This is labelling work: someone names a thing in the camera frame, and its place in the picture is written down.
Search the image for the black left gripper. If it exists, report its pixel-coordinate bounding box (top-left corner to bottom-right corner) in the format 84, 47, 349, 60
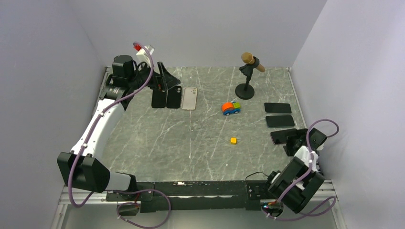
128, 62, 181, 91

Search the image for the black phone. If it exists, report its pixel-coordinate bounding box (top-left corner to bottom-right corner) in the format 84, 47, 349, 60
270, 128, 297, 145
265, 115, 295, 128

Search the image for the beige phone case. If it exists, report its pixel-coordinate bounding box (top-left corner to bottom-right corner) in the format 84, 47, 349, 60
181, 87, 198, 111

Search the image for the black smartphone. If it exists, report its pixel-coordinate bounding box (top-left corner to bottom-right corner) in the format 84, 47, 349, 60
264, 103, 292, 114

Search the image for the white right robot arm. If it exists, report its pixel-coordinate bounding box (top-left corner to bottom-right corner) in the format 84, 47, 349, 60
263, 128, 327, 213

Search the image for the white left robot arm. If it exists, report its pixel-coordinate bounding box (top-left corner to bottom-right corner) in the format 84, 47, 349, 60
57, 55, 181, 200

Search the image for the orange blue toy car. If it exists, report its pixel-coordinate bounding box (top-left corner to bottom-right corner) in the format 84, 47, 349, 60
221, 102, 241, 115

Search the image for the yellow cube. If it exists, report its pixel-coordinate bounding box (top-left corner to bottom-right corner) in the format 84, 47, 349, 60
230, 137, 237, 145

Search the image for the black microphone stand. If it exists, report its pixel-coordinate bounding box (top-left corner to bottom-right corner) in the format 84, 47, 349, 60
235, 64, 255, 100

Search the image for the wooden microphone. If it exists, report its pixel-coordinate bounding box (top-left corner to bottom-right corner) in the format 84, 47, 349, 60
241, 52, 266, 73

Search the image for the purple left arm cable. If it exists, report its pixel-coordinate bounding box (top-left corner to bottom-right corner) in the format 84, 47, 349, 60
67, 41, 173, 229

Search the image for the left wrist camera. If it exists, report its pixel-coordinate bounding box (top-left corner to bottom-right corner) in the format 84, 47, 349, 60
133, 43, 155, 66

